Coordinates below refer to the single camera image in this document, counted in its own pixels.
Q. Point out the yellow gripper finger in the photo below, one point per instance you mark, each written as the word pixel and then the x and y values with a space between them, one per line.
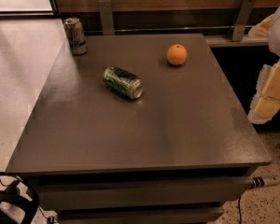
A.
pixel 261 29
pixel 266 101

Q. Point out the green soda can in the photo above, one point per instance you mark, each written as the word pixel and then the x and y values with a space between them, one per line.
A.
pixel 123 82

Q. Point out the silver upright soda can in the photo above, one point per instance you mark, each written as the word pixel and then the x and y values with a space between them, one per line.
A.
pixel 75 35

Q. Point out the orange fruit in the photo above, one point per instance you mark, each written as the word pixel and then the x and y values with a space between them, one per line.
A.
pixel 176 54

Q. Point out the grey drawer cabinet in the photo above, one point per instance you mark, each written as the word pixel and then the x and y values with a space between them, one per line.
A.
pixel 173 156

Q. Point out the black chair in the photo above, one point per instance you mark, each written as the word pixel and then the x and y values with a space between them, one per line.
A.
pixel 12 196

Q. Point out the black and white cable plug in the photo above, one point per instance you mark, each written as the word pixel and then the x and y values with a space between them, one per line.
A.
pixel 259 182

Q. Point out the left metal wall bracket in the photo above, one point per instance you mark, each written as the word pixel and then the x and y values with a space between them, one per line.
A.
pixel 106 16

